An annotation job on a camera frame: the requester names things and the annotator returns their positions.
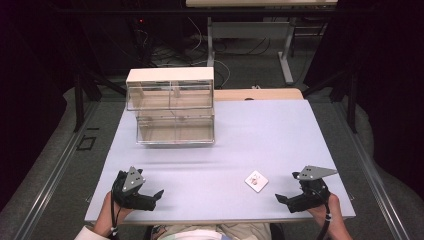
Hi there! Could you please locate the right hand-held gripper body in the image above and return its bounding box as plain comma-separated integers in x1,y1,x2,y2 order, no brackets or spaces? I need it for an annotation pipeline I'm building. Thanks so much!
286,165,339,214

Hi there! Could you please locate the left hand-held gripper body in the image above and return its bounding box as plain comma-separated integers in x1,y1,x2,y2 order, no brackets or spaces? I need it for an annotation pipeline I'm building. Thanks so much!
111,165,158,212

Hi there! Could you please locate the small white packet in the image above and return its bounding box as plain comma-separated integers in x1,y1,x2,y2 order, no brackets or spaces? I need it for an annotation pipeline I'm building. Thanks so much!
244,170,270,193

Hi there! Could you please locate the clear plastic drawer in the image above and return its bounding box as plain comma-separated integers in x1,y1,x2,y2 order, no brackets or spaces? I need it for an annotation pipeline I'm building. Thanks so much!
125,80,215,112
135,109,216,145

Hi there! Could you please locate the person's right hand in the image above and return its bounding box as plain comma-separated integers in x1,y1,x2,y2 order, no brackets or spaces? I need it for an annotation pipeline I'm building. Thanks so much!
306,193,345,233

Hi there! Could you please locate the person's left hand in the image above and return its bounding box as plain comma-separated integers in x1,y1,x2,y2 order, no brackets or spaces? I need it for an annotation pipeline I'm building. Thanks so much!
93,191,134,235

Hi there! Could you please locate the person's torso clothing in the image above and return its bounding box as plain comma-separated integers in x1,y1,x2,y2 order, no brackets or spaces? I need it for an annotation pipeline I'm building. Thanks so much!
143,222,285,240

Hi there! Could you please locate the wooden board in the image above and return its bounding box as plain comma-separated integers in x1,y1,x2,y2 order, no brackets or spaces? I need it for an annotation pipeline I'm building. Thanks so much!
213,87,305,102

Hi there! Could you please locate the black metal stand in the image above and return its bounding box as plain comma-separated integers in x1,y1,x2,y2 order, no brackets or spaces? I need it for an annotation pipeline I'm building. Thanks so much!
73,64,128,133
302,64,359,135

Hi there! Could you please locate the white drawer cabinet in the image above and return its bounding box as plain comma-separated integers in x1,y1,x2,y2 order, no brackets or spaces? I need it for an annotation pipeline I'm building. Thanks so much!
125,66,216,145

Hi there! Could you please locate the black power strip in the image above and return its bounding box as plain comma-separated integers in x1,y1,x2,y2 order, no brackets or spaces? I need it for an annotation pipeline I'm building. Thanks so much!
132,17,153,66

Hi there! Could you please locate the white desk with metal legs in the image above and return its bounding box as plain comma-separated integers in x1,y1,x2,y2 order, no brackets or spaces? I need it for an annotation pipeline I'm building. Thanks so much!
185,0,339,86

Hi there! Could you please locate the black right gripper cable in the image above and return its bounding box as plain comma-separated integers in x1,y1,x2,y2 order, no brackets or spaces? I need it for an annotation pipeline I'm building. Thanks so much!
309,188,334,240

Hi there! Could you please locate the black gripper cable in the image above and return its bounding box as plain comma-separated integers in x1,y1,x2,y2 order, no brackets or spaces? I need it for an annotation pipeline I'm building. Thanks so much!
109,194,120,238
309,188,334,240

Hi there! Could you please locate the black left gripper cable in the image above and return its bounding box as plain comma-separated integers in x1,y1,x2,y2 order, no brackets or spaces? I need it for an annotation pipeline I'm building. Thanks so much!
109,194,120,238

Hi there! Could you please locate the aluminium floor rail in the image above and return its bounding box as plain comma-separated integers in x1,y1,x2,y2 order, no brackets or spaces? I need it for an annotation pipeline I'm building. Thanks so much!
12,99,99,240
333,99,407,240

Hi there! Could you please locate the white floor cable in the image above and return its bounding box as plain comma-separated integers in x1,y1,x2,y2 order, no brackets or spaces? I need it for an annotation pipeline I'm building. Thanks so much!
186,16,232,90

